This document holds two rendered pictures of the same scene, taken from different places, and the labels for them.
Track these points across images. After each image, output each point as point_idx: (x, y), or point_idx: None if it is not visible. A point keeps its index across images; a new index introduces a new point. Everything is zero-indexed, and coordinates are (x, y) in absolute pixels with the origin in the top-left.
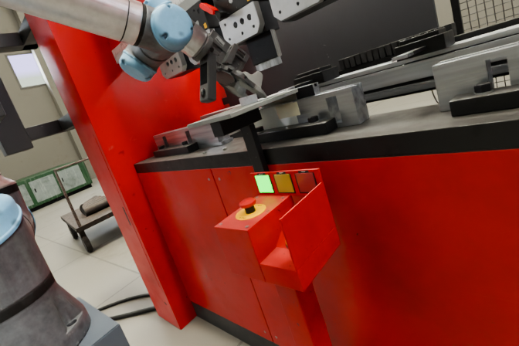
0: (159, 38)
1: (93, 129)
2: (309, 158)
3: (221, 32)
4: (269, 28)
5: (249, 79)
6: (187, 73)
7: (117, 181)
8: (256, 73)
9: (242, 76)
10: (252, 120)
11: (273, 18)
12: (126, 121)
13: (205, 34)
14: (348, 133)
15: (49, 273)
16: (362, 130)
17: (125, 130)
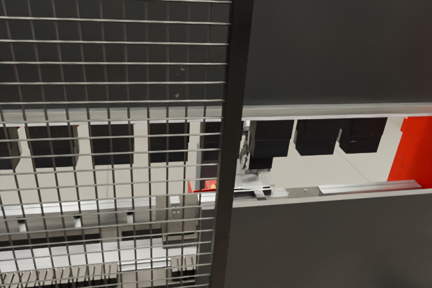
0: None
1: (401, 136)
2: None
3: (299, 137)
4: (250, 152)
5: (239, 158)
6: (368, 152)
7: (388, 177)
8: (243, 161)
9: (239, 154)
10: None
11: (252, 150)
12: (419, 152)
13: (244, 125)
14: (192, 199)
15: None
16: (186, 201)
17: (414, 156)
